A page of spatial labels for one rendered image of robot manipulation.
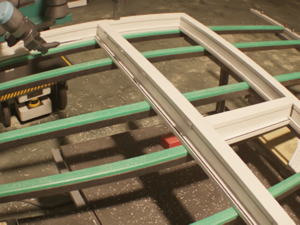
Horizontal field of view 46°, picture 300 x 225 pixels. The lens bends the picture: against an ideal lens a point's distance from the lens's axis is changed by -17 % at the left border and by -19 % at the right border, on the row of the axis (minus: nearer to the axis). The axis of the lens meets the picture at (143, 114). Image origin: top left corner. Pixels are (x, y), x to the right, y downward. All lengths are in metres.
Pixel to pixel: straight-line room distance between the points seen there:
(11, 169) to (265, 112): 1.65
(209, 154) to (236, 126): 0.16
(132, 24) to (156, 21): 0.12
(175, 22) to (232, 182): 1.12
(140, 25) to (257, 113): 0.85
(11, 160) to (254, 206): 1.83
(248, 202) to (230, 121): 0.31
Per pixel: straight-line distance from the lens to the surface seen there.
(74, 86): 3.16
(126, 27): 1.83
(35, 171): 2.37
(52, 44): 1.60
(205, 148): 1.07
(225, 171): 1.00
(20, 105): 2.76
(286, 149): 1.61
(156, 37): 1.87
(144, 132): 1.64
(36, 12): 2.70
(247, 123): 1.20
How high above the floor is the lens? 1.55
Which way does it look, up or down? 33 degrees down
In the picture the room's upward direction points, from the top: 3 degrees clockwise
